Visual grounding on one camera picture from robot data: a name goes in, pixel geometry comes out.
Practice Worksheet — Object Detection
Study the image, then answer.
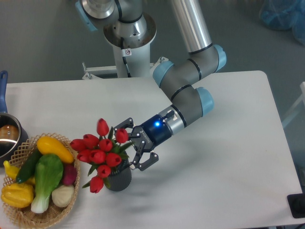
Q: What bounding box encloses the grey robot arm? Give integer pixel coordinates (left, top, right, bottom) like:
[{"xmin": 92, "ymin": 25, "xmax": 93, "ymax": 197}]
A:
[{"xmin": 75, "ymin": 0, "xmax": 226, "ymax": 170}]

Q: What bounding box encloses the red tulip bouquet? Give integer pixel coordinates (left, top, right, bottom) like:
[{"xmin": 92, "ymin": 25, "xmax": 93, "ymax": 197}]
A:
[{"xmin": 70, "ymin": 118, "xmax": 132, "ymax": 193}]

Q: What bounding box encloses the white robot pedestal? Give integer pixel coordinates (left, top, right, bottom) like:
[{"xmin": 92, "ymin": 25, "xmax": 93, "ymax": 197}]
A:
[{"xmin": 81, "ymin": 13, "xmax": 167, "ymax": 80}]

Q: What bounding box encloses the dark green cucumber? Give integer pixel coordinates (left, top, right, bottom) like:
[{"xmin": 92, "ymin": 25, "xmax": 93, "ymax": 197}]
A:
[{"xmin": 15, "ymin": 148, "xmax": 42, "ymax": 184}]

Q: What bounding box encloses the woven wicker basket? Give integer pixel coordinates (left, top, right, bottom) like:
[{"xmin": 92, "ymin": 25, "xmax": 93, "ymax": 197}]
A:
[{"xmin": 2, "ymin": 133, "xmax": 80, "ymax": 229}]

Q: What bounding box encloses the blue plastic bag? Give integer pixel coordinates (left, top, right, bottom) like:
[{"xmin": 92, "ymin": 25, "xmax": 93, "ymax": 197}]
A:
[{"xmin": 259, "ymin": 0, "xmax": 305, "ymax": 45}]

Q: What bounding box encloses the small yellow gourd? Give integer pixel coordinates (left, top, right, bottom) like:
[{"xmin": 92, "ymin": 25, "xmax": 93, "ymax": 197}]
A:
[{"xmin": 2, "ymin": 160, "xmax": 36, "ymax": 186}]

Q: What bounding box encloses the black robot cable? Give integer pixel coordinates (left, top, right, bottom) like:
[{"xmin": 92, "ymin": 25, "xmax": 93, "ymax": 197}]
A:
[{"xmin": 120, "ymin": 37, "xmax": 132, "ymax": 78}]

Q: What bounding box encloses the blue handled saucepan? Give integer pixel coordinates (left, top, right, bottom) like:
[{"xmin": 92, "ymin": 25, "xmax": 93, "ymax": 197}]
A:
[{"xmin": 0, "ymin": 71, "xmax": 28, "ymax": 167}]

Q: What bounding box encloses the purple red radish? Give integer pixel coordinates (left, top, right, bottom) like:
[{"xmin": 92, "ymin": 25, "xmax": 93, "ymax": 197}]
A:
[{"xmin": 62, "ymin": 165, "xmax": 77, "ymax": 186}]

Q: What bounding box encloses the dark grey ribbed vase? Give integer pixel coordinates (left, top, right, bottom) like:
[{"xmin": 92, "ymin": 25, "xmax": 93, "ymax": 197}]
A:
[{"xmin": 104, "ymin": 159, "xmax": 132, "ymax": 192}]

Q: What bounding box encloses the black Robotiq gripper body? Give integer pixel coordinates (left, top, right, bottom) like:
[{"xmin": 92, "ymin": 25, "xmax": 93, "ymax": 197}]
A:
[{"xmin": 131, "ymin": 114, "xmax": 171, "ymax": 152}]

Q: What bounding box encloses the black device at edge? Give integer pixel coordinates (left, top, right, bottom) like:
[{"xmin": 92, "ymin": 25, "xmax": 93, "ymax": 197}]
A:
[{"xmin": 287, "ymin": 193, "xmax": 305, "ymax": 219}]

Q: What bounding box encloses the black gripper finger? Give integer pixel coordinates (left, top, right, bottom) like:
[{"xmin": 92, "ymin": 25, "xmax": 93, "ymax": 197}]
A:
[
  {"xmin": 129, "ymin": 144, "xmax": 159, "ymax": 171},
  {"xmin": 114, "ymin": 117, "xmax": 133, "ymax": 141}
]

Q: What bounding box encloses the yellow squash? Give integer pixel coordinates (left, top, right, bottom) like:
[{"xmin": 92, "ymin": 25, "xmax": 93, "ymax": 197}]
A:
[{"xmin": 36, "ymin": 136, "xmax": 74, "ymax": 164}]

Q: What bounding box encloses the yellow bell pepper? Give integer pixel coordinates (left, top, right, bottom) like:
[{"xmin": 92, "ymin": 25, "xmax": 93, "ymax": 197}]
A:
[{"xmin": 1, "ymin": 183, "xmax": 34, "ymax": 208}]

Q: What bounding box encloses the white garlic bulb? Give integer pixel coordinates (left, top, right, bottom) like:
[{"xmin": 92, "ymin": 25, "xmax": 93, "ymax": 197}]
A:
[{"xmin": 51, "ymin": 185, "xmax": 74, "ymax": 208}]

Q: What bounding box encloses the green bok choy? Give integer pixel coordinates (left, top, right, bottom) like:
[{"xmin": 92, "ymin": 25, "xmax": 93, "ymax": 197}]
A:
[{"xmin": 31, "ymin": 154, "xmax": 63, "ymax": 214}]

